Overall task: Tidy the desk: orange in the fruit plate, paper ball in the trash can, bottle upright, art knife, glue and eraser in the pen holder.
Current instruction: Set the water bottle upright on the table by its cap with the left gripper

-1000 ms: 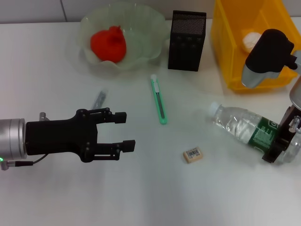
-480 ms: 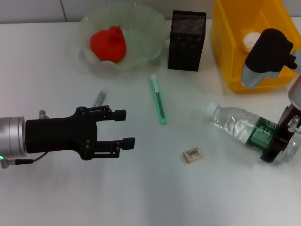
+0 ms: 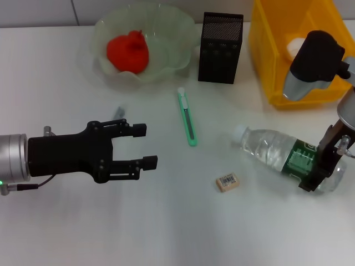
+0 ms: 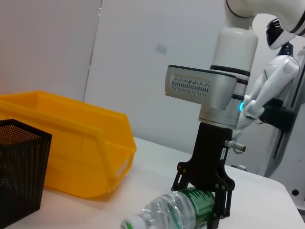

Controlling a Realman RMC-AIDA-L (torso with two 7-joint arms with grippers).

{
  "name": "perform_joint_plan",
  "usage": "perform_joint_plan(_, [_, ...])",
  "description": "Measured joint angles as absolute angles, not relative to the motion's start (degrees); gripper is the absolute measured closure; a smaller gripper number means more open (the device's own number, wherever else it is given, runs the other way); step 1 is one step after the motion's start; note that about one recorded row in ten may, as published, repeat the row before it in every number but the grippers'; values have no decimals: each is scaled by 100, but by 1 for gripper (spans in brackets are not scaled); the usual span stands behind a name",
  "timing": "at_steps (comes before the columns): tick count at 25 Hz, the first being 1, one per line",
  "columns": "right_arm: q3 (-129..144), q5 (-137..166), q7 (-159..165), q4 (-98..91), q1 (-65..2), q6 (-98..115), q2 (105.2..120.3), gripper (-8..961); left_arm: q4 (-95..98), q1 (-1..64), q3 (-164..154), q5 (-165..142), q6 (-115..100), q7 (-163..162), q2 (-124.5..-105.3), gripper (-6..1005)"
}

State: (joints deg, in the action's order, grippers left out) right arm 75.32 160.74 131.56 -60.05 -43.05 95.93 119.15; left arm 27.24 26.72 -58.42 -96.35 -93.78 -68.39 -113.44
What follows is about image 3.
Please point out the beige eraser with barcode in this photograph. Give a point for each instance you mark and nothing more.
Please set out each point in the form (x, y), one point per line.
(228, 182)

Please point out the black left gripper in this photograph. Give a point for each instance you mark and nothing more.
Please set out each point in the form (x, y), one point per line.
(66, 155)

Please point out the grey marker pen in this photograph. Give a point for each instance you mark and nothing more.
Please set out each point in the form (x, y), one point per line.
(120, 110)

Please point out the red-orange fruit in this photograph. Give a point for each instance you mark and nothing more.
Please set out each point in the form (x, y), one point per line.
(127, 54)

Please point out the green utility knife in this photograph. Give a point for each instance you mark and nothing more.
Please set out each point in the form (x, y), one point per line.
(188, 119)

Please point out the clear green-label water bottle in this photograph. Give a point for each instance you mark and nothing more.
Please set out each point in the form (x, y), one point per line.
(263, 147)

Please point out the white paper ball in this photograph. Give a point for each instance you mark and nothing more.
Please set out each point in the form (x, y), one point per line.
(294, 47)

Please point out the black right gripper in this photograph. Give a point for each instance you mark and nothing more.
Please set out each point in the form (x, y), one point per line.
(331, 152)

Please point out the translucent green fruit bowl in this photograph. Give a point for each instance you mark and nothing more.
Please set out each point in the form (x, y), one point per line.
(169, 41)

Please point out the yellow plastic bin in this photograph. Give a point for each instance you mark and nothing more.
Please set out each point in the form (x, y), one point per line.
(266, 55)

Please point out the black mesh pen holder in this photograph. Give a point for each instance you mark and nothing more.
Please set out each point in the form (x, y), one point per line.
(219, 52)

